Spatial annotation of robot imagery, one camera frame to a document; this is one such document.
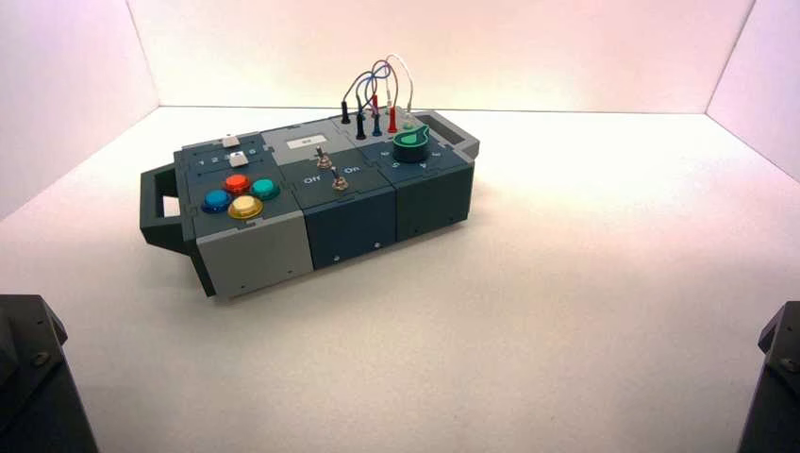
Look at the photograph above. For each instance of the green rotary knob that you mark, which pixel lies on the green rotary knob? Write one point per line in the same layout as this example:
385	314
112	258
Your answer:
410	147

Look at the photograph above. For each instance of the black left robot arm base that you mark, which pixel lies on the black left robot arm base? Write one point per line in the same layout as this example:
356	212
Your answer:
31	387

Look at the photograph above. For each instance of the black right robot arm base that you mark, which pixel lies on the black right robot arm base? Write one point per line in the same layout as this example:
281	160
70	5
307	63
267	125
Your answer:
775	394

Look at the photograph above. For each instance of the grey and teal control box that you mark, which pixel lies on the grey and teal control box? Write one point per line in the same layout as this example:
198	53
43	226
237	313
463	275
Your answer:
350	219

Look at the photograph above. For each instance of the white display label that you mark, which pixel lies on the white display label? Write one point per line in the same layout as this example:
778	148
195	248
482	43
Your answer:
306	142

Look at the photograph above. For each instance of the teal green push button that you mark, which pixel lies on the teal green push button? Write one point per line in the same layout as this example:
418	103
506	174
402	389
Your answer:
265	188

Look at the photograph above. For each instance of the yellow push button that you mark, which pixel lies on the yellow push button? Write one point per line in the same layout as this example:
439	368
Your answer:
245	207

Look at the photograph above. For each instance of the orange-red push button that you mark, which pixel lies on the orange-red push button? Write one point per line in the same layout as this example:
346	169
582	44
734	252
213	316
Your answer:
237	183

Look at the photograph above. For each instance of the blue push button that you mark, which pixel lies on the blue push button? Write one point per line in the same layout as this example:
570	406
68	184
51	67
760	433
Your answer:
217	200

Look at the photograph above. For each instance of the metal toggle switch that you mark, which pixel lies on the metal toggle switch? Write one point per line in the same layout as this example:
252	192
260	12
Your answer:
339	181
323	160

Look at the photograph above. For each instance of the white slider switch cap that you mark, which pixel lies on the white slider switch cap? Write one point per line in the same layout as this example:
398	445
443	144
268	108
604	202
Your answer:
238	160
231	141

